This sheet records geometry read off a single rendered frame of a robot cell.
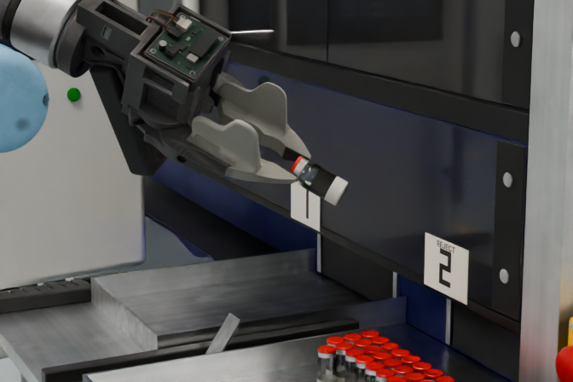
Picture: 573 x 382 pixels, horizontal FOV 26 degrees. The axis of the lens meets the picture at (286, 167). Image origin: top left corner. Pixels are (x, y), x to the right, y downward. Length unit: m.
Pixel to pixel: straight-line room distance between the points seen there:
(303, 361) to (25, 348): 0.35
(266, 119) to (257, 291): 0.75
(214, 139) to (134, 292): 0.76
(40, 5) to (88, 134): 1.06
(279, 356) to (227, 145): 0.51
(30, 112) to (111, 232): 1.22
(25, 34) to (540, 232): 0.53
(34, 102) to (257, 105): 0.20
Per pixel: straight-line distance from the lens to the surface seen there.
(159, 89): 0.97
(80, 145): 2.05
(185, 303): 1.69
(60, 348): 1.55
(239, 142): 0.97
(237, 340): 1.49
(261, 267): 1.79
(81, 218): 2.08
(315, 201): 1.63
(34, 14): 1.01
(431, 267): 1.40
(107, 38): 0.99
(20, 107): 0.89
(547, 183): 1.21
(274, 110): 1.00
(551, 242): 1.21
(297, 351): 1.46
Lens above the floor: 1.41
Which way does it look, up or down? 12 degrees down
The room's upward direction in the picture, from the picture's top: straight up
